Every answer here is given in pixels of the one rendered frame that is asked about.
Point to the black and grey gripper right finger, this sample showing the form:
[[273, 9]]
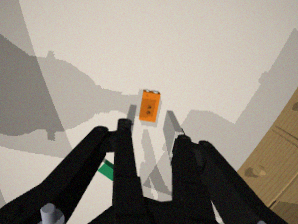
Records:
[[233, 199]]

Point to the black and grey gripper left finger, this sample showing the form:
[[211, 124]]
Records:
[[54, 200]]

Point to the orange nine-volt battery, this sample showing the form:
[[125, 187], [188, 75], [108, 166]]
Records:
[[149, 105]]

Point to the small green block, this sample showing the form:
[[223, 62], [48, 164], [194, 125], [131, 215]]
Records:
[[106, 169]]

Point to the tan wooden chest of drawers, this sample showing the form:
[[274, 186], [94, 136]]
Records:
[[276, 129]]

